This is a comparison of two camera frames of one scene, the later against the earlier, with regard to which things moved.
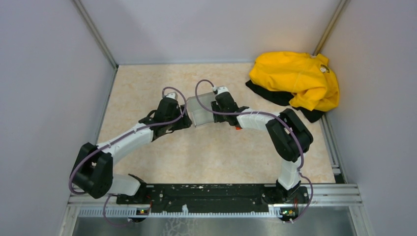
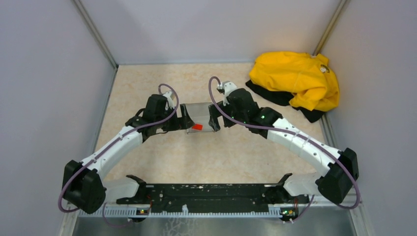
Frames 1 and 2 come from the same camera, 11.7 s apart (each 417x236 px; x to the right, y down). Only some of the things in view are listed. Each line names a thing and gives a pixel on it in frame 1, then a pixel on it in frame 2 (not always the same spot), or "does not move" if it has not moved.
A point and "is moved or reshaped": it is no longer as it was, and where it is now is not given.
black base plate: [211, 195] does not move
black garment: [284, 98] does not move
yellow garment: [314, 84] does not move
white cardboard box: [198, 116] is moved or reshaped
